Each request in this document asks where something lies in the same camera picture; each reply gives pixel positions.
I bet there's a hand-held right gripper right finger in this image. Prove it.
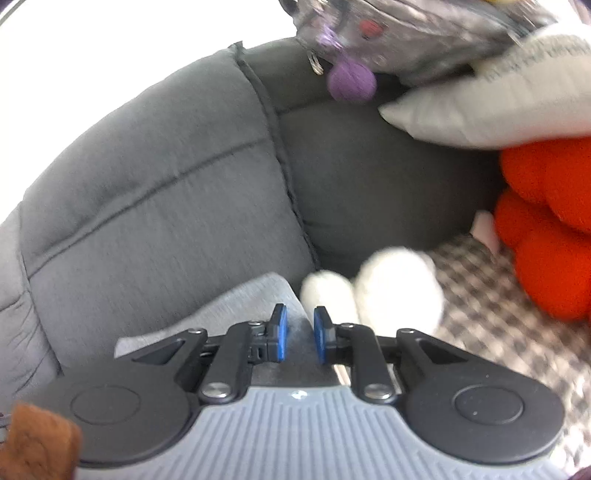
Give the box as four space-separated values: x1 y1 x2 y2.
314 306 467 406

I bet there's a grey printed bag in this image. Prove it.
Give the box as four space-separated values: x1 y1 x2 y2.
279 0 559 86

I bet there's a light grey pillow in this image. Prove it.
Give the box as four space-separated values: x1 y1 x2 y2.
379 21 591 151

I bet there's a pale pink cloth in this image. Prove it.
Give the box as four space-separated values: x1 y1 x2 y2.
471 210 502 254

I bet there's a grey checked quilt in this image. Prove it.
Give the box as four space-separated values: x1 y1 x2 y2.
332 233 591 480

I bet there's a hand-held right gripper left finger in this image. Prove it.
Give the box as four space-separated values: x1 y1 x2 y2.
131 304 288 406

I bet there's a white plush toy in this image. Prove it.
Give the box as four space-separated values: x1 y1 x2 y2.
300 247 446 335

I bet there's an orange flower cushion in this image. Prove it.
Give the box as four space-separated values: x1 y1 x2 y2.
494 138 591 321

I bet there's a brown fleece clothing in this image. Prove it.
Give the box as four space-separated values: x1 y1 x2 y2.
0 401 84 480

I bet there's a grey t-shirt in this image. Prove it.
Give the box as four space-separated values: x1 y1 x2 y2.
115 272 340 388

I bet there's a dark grey sofa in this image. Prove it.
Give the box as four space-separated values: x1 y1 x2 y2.
0 39 504 407

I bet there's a purple pompom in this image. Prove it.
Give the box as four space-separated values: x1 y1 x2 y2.
327 60 377 102

